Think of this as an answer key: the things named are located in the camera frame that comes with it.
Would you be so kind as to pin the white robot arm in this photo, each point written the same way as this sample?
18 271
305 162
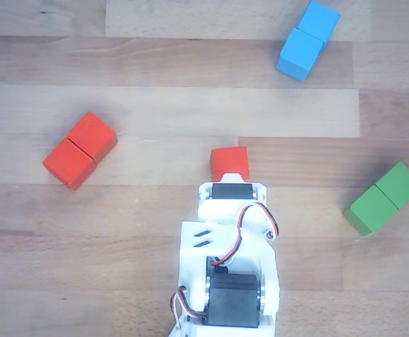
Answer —
192 274

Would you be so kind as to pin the small red cube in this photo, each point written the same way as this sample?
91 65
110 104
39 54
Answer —
228 159

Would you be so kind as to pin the long blue block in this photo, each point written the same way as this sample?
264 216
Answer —
304 49

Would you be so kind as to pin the long red block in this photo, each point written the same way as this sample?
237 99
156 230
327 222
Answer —
79 151

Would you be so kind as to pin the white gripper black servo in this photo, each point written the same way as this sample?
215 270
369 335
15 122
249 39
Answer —
231 192

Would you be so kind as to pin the long green block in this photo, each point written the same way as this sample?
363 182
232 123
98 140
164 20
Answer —
383 200

